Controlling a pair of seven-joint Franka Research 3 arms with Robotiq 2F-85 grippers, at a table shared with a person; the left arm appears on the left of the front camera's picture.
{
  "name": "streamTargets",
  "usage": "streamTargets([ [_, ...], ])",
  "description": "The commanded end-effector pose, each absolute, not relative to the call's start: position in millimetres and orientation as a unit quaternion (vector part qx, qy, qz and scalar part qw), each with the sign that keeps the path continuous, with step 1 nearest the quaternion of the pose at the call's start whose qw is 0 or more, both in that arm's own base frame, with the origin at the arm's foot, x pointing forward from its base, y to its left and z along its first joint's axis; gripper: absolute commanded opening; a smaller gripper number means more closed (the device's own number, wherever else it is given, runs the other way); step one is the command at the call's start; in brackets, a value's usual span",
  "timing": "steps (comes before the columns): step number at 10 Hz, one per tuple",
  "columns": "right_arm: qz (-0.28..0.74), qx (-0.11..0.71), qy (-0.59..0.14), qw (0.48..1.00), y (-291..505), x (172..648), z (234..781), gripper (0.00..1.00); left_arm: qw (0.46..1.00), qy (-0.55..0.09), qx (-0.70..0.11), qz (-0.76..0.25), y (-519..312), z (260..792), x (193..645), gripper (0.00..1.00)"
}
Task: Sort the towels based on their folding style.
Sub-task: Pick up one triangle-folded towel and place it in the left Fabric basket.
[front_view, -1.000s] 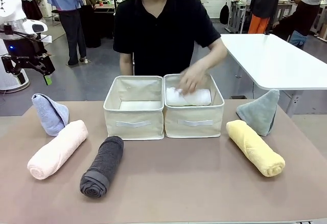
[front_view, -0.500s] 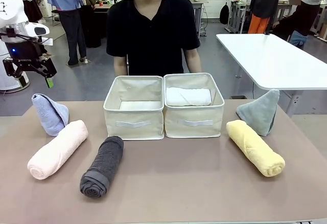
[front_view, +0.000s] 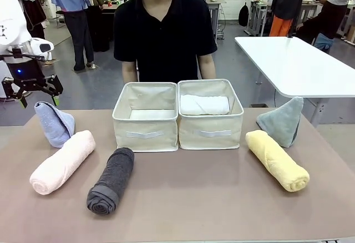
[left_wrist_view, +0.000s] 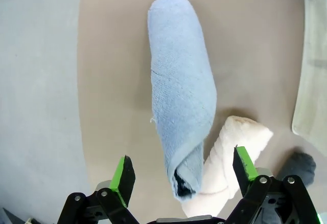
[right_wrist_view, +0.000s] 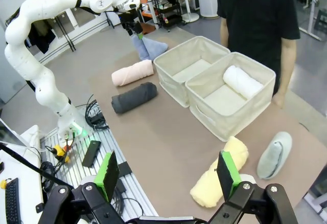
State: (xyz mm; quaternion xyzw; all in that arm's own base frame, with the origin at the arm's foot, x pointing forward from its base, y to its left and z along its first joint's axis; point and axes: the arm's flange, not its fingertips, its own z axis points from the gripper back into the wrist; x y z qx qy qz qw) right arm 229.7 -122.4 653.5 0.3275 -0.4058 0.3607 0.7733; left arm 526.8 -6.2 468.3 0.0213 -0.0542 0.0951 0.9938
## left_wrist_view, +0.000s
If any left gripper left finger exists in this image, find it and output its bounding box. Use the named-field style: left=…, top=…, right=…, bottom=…
left=56, top=154, right=144, bottom=224

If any cream rolled towel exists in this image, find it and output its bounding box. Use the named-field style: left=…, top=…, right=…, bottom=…
left=181, top=116, right=274, bottom=218

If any beige fabric storage bin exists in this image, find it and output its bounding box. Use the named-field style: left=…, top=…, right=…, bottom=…
left=291, top=0, right=327, bottom=136

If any light blue towel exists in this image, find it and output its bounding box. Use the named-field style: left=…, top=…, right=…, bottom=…
left=147, top=0, right=218, bottom=201

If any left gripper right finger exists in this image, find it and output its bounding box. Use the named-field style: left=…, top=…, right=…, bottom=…
left=224, top=146, right=320, bottom=224

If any dark grey rolled towel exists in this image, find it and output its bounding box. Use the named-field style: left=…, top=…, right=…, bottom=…
left=258, top=152, right=317, bottom=224

